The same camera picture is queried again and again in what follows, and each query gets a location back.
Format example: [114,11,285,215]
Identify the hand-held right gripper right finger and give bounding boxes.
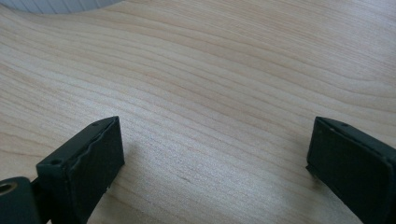
[305,116,396,224]

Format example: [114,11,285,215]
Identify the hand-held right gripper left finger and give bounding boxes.
[35,116,126,224]

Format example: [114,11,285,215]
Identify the white stand with hook pole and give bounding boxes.
[0,0,124,15]

